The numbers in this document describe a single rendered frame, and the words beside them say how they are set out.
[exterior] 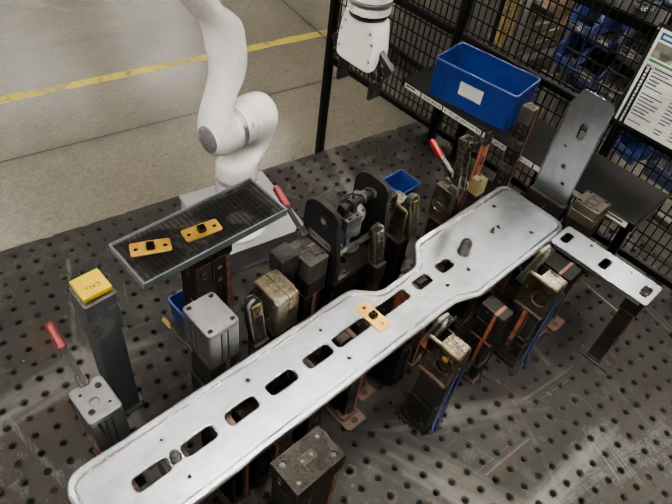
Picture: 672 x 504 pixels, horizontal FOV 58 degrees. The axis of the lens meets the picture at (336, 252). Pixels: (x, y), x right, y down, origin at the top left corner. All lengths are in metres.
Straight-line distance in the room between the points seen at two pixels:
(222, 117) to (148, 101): 2.32
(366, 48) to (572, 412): 1.12
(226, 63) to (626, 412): 1.40
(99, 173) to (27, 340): 1.68
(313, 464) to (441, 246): 0.70
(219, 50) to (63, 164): 2.05
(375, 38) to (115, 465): 0.92
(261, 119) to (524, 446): 1.08
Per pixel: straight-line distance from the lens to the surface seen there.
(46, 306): 1.88
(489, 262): 1.62
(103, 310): 1.30
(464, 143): 1.62
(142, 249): 1.32
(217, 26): 1.49
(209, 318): 1.26
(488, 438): 1.68
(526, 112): 1.87
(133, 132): 3.62
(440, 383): 1.44
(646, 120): 2.01
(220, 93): 1.55
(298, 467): 1.19
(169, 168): 3.35
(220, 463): 1.22
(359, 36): 1.22
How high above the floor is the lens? 2.12
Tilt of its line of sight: 46 degrees down
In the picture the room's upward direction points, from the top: 9 degrees clockwise
